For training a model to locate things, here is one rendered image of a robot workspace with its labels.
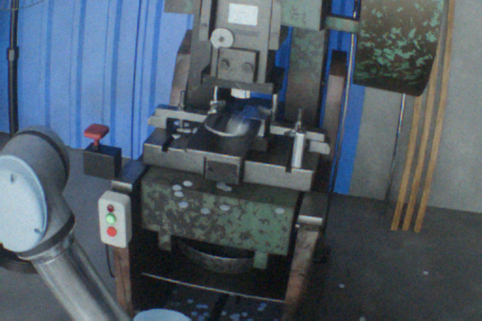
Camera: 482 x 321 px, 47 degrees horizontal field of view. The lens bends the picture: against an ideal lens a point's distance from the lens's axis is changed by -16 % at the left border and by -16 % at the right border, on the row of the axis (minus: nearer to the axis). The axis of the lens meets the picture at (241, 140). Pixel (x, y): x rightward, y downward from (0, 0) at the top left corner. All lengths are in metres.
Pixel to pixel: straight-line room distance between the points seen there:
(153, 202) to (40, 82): 1.77
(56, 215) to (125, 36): 2.26
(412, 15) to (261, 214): 0.66
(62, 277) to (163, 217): 0.85
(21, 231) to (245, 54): 0.94
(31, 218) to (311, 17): 0.95
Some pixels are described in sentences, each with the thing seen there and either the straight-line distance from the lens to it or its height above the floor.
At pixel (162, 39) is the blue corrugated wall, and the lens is 2.94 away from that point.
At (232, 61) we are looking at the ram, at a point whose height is 0.94.
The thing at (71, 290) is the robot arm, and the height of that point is 0.86.
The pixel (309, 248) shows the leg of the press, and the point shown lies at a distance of 1.53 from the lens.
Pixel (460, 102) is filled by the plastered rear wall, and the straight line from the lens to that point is 2.92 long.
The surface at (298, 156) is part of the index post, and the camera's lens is 1.59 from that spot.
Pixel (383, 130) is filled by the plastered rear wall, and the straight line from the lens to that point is 2.93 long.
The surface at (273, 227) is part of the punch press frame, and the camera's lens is 1.58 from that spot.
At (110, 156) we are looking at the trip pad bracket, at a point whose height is 0.70.
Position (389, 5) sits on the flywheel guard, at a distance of 1.22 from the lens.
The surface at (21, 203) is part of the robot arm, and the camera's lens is 0.76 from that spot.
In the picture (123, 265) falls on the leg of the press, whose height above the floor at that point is 0.39.
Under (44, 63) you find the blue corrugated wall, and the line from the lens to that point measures 3.23.
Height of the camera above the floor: 1.38
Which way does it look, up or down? 23 degrees down
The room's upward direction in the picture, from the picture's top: 5 degrees clockwise
